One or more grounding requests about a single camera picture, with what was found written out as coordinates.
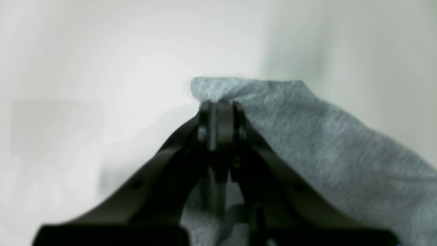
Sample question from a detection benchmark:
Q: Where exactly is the grey T-shirt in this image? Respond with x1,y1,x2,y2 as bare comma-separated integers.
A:
191,77,437,246

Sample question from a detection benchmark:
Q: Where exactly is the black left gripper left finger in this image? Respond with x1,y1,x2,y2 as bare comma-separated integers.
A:
33,101,210,246

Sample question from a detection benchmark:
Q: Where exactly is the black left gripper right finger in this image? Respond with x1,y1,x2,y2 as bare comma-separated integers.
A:
217,101,399,246

